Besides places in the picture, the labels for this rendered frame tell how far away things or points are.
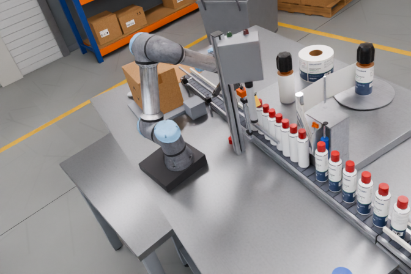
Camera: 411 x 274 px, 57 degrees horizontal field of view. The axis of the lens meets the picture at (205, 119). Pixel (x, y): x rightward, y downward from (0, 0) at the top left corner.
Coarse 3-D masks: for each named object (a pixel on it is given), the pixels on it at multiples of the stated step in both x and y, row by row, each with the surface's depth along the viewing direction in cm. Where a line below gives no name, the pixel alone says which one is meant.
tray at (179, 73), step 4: (172, 64) 290; (180, 64) 287; (176, 68) 283; (184, 68) 280; (188, 68) 279; (176, 72) 278; (180, 72) 277; (188, 72) 274; (200, 72) 271; (180, 76) 272
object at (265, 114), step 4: (264, 104) 182; (264, 108) 180; (268, 108) 180; (264, 112) 182; (264, 116) 182; (264, 120) 184; (264, 124) 185; (264, 128) 188; (268, 132) 187; (268, 140) 191
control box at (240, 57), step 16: (256, 32) 156; (224, 48) 154; (240, 48) 153; (256, 48) 152; (224, 64) 158; (240, 64) 157; (256, 64) 157; (224, 80) 163; (240, 80) 162; (256, 80) 161
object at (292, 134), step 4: (292, 124) 165; (296, 124) 165; (292, 128) 164; (296, 128) 164; (288, 132) 169; (292, 132) 165; (296, 132) 165; (288, 136) 169; (292, 136) 166; (296, 136) 165; (292, 140) 167; (296, 140) 167; (292, 144) 168; (296, 144) 168; (292, 148) 170; (296, 148) 169; (292, 152) 172; (296, 152) 171; (292, 156) 173; (296, 156) 172; (292, 160) 175; (296, 160) 174
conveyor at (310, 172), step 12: (192, 84) 250; (204, 84) 247; (240, 108) 218; (240, 120) 209; (300, 168) 172; (312, 168) 170; (312, 180) 164; (348, 204) 151; (360, 216) 146; (372, 216) 145; (372, 228) 140
